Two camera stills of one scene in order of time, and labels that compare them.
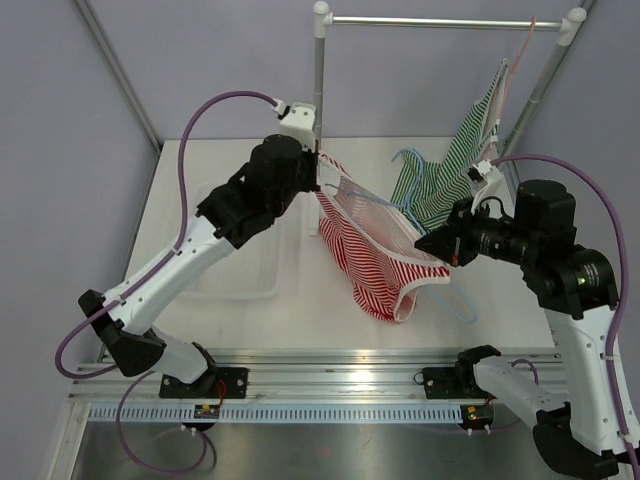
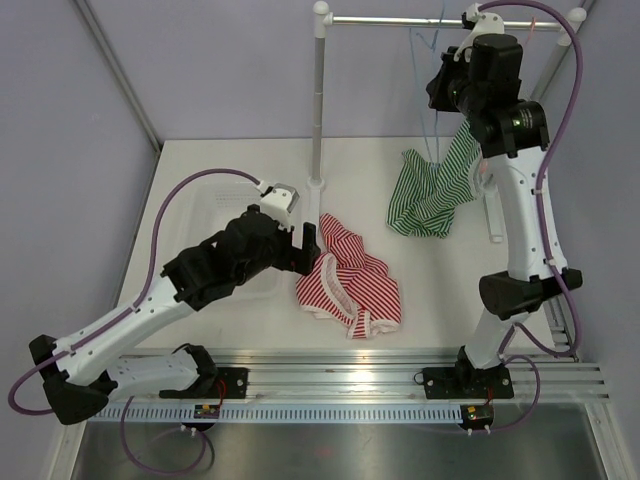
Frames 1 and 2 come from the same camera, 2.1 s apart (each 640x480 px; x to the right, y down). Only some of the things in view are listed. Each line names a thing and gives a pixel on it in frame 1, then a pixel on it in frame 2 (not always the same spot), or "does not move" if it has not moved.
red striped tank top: (374, 243) to (348, 286)
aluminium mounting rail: (306, 377) does not move
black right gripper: (453, 243) to (438, 100)
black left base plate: (216, 383) does not move
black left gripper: (310, 158) to (296, 259)
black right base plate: (442, 384) does not move
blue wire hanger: (408, 206) to (433, 46)
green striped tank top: (428, 191) does not move
